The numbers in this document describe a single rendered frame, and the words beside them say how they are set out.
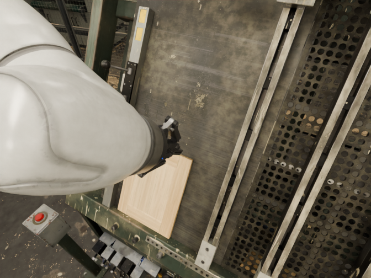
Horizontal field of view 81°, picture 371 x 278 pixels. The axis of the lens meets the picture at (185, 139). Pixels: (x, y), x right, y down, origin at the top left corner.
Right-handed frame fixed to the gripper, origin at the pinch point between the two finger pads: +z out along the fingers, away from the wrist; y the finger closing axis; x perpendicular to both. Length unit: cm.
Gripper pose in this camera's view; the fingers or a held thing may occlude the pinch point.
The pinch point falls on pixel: (173, 149)
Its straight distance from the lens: 53.1
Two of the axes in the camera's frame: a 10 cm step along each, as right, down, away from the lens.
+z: 2.2, 0.8, 9.7
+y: -5.6, 8.3, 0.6
